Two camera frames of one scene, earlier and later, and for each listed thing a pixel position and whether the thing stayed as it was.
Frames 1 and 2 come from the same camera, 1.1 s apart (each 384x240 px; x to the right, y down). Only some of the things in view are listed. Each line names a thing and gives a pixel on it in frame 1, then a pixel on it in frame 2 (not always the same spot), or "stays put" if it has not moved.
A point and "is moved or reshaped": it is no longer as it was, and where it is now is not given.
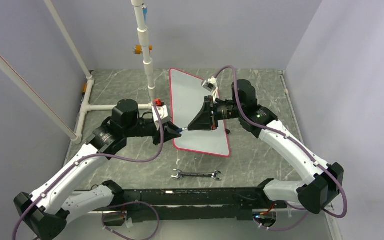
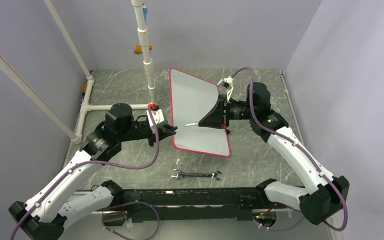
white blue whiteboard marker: [179, 130] is moved or reshaped
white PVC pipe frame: [139, 13] stays put
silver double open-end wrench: [179, 174] stays put
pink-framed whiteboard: [187, 95] stays put
